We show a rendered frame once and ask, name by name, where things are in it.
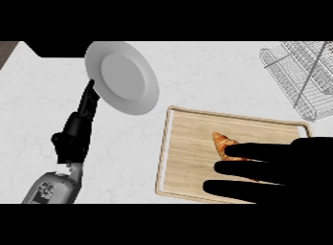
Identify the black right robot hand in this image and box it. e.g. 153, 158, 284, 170
202, 136, 333, 205

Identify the golden brown croissant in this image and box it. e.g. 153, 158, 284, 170
212, 131, 259, 183

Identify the pale wooden tray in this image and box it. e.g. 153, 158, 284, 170
153, 105, 314, 205

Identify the white round plate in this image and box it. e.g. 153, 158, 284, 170
82, 41, 161, 117

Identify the black appliance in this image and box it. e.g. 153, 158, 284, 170
23, 41, 96, 58

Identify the silver wire tiered basket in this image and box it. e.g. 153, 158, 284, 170
258, 41, 333, 123

